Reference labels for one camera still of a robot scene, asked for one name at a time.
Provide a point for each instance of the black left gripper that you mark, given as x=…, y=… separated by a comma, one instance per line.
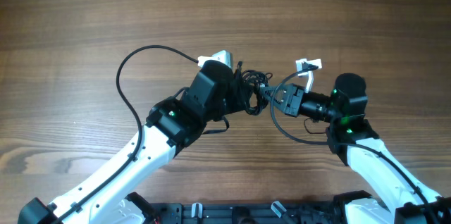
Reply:
x=242, y=92

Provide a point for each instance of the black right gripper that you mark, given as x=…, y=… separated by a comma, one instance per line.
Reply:
x=292, y=99

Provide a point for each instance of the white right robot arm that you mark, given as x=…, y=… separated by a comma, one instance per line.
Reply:
x=401, y=197

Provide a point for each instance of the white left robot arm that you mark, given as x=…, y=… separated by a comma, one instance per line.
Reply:
x=172, y=125

